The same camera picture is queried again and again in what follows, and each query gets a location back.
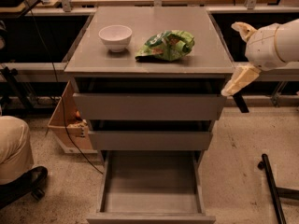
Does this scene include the green rice chip bag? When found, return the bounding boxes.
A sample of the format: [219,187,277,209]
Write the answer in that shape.
[135,30,195,62]

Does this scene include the grey drawer cabinet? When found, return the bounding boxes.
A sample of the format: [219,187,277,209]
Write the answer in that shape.
[64,6,236,163]

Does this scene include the grey bottom drawer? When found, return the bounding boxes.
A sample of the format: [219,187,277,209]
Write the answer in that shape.
[87,151,216,224]

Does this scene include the black table leg bracket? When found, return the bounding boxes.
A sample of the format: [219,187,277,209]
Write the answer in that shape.
[233,92,249,113]

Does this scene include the grey top drawer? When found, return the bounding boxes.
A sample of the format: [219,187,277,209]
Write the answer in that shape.
[72,77,227,121]

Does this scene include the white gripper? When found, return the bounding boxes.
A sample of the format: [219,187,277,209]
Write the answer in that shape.
[221,21,286,96]

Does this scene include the grey middle drawer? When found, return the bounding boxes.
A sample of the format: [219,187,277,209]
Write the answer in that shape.
[89,120,212,151]

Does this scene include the grey drawer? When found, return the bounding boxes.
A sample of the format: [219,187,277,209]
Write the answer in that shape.
[89,120,212,151]
[72,77,227,121]
[87,151,216,224]

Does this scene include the white ceramic bowl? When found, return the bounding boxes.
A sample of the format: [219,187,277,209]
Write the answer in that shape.
[98,25,133,52]

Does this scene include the black cable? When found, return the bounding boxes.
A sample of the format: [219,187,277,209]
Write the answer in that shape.
[13,0,104,175]

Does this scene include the black metal stand base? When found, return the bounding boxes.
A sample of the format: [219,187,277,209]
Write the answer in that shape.
[258,154,299,224]

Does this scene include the person leg beige trousers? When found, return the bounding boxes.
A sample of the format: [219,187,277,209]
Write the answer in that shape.
[0,116,34,185]

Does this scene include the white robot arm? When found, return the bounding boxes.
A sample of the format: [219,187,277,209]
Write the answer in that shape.
[221,20,299,96]

